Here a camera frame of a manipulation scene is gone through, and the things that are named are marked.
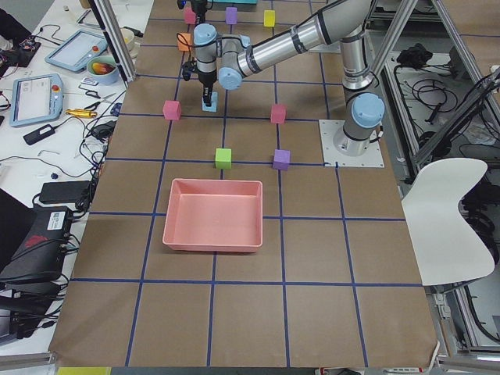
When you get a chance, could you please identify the orange foam block far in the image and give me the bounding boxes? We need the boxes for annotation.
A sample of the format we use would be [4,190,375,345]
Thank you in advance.
[176,33,192,52]

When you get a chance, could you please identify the teal plastic tray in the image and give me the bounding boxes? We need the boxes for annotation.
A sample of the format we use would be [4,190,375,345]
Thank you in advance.
[212,0,258,5]

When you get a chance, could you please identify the purple foam block right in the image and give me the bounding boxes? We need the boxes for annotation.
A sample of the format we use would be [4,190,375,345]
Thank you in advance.
[225,7,238,25]

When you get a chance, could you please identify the aluminium frame post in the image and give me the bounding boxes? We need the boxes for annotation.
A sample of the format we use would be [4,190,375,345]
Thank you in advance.
[89,0,136,84]

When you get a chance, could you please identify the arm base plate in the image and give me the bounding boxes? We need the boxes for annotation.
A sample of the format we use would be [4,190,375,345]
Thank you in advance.
[319,120,384,168]

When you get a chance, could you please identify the black power adapter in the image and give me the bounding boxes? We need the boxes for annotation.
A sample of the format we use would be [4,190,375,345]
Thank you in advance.
[38,180,90,204]

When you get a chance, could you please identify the black computer box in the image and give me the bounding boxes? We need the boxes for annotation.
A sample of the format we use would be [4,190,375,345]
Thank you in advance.
[1,206,73,284]

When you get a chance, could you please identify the white chair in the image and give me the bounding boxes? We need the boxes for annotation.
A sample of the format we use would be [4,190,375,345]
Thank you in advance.
[402,158,495,286]

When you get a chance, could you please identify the green foam block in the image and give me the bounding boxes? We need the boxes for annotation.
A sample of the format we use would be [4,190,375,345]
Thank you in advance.
[215,148,232,170]

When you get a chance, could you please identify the purple foam block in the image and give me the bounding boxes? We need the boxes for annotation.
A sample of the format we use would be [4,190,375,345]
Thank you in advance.
[272,149,291,170]
[225,7,238,25]

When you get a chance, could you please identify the light blue foam block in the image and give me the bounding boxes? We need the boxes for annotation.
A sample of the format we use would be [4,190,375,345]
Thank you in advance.
[202,91,218,113]

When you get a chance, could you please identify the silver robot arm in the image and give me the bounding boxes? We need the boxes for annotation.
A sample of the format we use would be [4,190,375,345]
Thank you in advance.
[182,1,385,157]

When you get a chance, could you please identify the purple foam block left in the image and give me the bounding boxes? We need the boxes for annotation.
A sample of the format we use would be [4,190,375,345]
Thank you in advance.
[272,149,291,170]

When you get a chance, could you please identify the teach pendant near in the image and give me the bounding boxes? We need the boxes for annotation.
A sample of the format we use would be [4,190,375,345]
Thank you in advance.
[9,73,63,127]

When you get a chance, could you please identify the pink foam block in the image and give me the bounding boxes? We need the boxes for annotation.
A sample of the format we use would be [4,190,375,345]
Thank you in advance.
[184,7,197,25]
[270,104,287,124]
[162,100,181,120]

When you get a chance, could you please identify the pink foam block right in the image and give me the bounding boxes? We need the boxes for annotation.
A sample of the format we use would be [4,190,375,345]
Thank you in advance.
[184,7,197,25]

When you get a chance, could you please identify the pink foam block near left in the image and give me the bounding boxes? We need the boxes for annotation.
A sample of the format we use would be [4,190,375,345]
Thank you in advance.
[270,104,287,124]

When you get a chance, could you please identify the teach pendant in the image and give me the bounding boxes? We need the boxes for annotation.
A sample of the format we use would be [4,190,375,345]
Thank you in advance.
[9,73,63,127]
[45,30,108,73]

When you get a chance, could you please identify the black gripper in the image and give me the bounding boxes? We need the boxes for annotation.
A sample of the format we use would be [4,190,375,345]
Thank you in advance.
[191,0,207,16]
[198,70,217,108]

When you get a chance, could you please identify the yellow foam block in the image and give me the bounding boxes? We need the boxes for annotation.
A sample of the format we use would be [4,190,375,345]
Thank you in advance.
[263,9,276,27]

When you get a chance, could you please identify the gold screwdriver handle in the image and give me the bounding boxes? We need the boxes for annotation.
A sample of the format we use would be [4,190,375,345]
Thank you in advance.
[66,109,98,119]

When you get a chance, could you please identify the teach pendant far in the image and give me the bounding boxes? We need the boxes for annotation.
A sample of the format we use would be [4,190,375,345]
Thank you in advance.
[45,30,108,73]

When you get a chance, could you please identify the beige bowl with lemon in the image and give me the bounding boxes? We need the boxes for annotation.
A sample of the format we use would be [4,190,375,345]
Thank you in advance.
[120,27,135,52]

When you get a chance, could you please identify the blue bowl with fruit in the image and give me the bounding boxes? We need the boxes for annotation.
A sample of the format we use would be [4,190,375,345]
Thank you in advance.
[87,55,120,85]

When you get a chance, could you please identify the pink foam block far left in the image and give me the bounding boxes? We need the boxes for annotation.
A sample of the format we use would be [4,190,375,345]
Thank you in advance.
[162,100,181,120]

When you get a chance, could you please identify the pink plastic tray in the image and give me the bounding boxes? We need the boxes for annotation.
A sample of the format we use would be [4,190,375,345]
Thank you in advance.
[162,178,263,253]

